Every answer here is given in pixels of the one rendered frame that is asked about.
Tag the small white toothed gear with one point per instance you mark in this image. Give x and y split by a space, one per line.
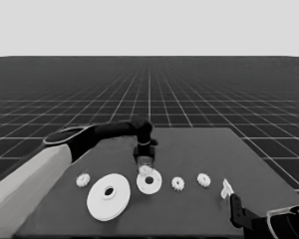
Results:
143 171
200 180
80 181
174 184

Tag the large thick white disc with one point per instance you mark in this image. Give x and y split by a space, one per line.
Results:
101 207

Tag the small white T-shaped piece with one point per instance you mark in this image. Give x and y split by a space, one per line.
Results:
227 190

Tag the white round carrier with pins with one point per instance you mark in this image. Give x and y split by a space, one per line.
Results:
149 190

